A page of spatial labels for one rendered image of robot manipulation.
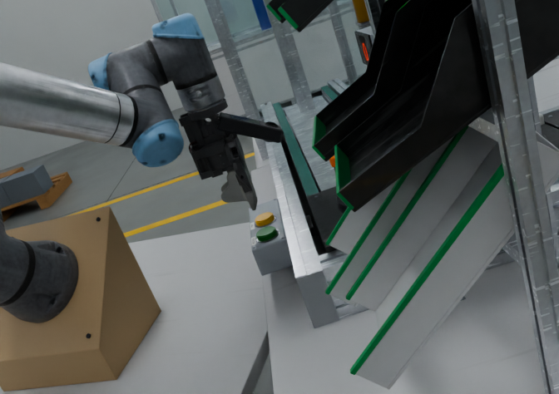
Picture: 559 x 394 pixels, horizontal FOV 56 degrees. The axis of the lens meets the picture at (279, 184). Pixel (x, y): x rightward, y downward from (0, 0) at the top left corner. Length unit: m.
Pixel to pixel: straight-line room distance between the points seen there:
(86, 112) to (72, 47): 8.62
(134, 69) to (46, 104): 0.20
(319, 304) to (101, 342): 0.38
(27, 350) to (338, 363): 0.57
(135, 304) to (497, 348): 0.64
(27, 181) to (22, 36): 3.85
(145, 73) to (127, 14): 8.23
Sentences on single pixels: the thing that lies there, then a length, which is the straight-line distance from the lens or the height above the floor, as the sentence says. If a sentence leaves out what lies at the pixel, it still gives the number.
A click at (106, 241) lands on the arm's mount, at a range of 1.02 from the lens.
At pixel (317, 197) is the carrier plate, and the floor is 0.97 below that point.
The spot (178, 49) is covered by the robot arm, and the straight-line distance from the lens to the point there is 0.88.
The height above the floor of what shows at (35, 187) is 0.24.
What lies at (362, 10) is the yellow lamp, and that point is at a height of 1.28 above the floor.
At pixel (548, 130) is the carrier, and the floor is 0.97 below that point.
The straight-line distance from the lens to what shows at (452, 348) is 0.80.
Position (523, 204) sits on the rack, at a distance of 0.45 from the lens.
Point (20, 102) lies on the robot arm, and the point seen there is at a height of 1.36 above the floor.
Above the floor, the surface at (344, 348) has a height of 0.86.
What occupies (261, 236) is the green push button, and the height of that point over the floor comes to 0.97.
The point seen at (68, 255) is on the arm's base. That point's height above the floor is 1.06.
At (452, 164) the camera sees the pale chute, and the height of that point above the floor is 1.15.
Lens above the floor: 1.39
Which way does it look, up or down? 20 degrees down
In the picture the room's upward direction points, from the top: 20 degrees counter-clockwise
